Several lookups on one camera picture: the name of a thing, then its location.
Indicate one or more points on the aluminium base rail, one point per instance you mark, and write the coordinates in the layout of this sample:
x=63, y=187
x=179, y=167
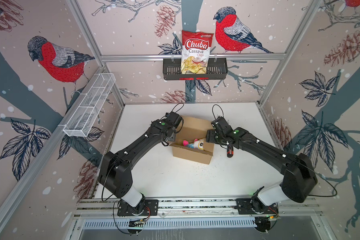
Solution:
x=195, y=207

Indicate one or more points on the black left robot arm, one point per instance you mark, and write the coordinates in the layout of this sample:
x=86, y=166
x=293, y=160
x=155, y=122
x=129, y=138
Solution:
x=116, y=168

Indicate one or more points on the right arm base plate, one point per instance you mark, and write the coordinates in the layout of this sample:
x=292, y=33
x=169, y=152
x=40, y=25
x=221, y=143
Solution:
x=252, y=207

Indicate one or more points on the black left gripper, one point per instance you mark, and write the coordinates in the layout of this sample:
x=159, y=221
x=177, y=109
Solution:
x=173, y=138

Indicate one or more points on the pink blue plush toy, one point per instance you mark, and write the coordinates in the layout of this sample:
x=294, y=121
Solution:
x=196, y=144

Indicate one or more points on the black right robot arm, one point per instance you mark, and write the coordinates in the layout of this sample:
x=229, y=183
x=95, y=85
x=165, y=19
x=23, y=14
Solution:
x=299, y=179

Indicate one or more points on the white wire mesh shelf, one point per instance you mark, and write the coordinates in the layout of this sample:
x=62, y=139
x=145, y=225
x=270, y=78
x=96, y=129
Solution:
x=86, y=113

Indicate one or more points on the black wire wall basket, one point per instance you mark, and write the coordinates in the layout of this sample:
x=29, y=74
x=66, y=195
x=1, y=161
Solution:
x=217, y=69

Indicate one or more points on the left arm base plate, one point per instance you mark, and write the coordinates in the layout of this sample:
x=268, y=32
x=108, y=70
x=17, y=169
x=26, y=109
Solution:
x=145, y=208

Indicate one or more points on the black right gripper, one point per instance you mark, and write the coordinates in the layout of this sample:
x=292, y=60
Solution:
x=209, y=135

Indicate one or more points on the Chuba cassava chips bag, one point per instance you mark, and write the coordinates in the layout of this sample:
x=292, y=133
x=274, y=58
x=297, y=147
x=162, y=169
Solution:
x=196, y=49

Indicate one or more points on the red black utility knife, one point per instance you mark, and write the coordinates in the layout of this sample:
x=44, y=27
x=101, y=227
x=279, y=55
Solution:
x=230, y=151

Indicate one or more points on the brown cardboard express box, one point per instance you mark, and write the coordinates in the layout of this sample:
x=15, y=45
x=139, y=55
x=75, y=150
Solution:
x=193, y=128

